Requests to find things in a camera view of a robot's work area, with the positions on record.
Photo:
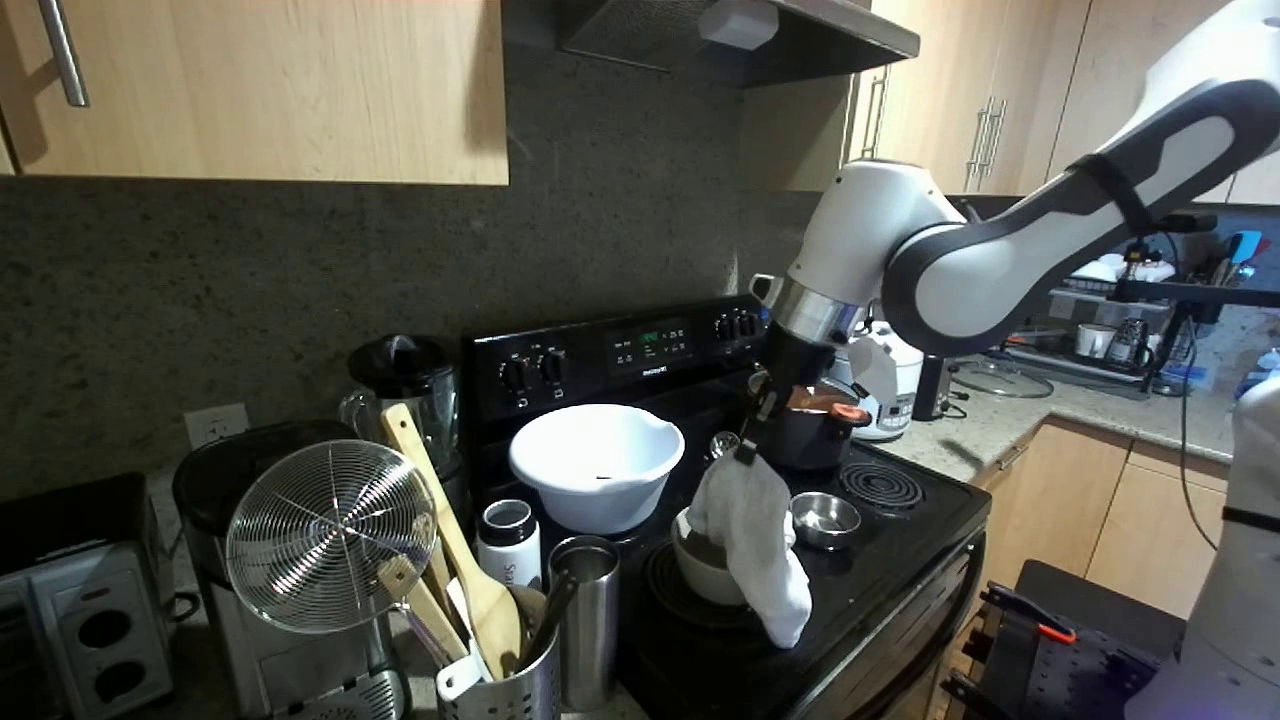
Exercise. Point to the wooden upper cabinet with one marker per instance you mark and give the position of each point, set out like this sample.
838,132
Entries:
258,90

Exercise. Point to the perforated steel utensil holder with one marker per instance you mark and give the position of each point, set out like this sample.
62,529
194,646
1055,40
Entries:
526,692

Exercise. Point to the steel travel mug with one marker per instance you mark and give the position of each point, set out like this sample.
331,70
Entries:
588,623

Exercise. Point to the large white mixing bowl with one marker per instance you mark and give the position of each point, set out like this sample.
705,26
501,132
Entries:
599,466

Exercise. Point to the dish drying rack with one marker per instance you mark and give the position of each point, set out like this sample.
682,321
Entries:
1105,331

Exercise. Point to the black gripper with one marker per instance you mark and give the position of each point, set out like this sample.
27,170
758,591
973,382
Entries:
780,389

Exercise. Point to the range hood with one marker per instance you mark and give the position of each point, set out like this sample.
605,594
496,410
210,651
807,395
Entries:
766,40

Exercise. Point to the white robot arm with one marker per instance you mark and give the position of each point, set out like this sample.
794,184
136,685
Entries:
889,239

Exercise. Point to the white toaster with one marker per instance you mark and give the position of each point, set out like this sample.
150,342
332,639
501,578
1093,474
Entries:
81,639

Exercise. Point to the white black tumbler bottle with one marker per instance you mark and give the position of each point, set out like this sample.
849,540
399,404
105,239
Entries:
508,540

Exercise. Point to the black blender jar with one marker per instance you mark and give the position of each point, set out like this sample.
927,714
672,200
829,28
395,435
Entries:
404,369

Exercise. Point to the white cloth towel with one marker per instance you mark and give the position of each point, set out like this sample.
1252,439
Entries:
740,506

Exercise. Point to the small steel cup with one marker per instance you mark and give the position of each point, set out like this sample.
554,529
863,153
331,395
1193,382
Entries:
825,518

